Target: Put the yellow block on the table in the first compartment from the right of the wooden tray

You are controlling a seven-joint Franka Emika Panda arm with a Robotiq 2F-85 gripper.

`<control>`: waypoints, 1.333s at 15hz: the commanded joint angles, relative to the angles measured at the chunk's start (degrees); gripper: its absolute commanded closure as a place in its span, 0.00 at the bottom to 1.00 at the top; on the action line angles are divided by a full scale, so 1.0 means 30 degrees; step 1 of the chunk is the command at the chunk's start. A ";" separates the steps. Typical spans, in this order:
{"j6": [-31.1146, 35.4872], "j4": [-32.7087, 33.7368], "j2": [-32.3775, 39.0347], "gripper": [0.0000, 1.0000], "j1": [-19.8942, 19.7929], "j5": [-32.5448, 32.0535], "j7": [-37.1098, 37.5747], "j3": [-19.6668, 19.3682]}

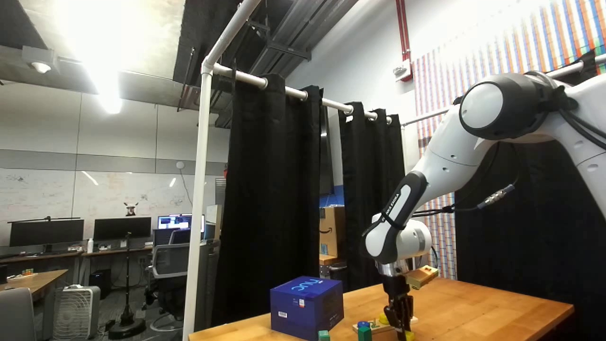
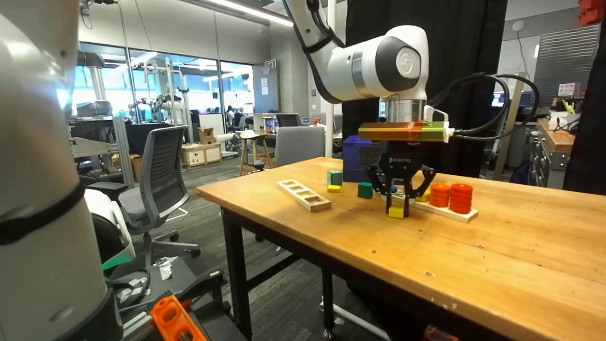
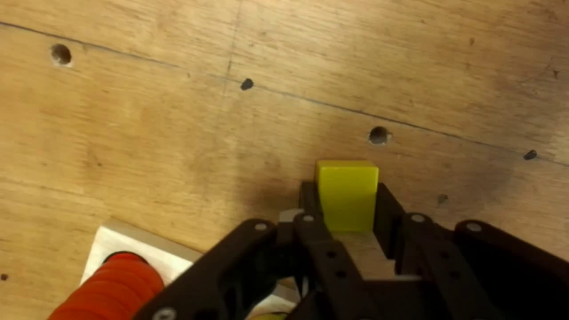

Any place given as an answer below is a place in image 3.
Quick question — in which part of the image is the white ring stacker base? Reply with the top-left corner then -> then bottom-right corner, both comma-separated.
79,221 -> 205,288

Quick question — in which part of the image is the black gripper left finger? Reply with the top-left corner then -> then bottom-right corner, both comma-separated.
134,180 -> 381,320

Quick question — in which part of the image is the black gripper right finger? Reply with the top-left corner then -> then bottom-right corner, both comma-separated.
372,181 -> 569,320

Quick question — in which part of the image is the red ring stack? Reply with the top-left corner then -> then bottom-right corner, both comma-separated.
48,251 -> 168,320

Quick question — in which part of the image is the yellow cube block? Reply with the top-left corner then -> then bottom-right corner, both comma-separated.
315,158 -> 381,235

